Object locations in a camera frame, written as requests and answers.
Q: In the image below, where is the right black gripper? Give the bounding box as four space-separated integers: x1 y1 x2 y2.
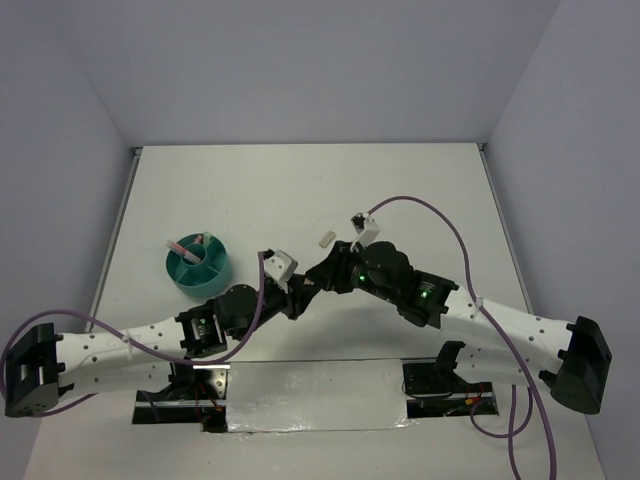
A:
305 240 398 304

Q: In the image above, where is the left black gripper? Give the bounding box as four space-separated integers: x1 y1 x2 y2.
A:
232 272 320 341

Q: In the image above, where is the grey eraser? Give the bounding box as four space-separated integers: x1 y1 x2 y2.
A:
318 231 336 249

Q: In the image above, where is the red pen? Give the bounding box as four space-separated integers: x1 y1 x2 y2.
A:
166 241 202 264

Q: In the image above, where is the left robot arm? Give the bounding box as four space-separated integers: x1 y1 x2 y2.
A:
1 274 320 418

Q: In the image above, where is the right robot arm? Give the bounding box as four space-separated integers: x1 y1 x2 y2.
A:
306 241 612 415

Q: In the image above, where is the teal round organizer container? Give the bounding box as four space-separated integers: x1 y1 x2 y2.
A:
165 232 232 299

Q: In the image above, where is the silver foil plate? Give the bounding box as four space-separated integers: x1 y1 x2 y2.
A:
226 360 411 433

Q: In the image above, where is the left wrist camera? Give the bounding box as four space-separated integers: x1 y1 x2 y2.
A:
263 250 298 293

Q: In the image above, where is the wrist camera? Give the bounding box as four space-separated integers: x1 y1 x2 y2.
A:
263 250 298 293
350 212 381 252

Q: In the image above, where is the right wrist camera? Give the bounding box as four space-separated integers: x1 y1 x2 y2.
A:
350 212 381 252

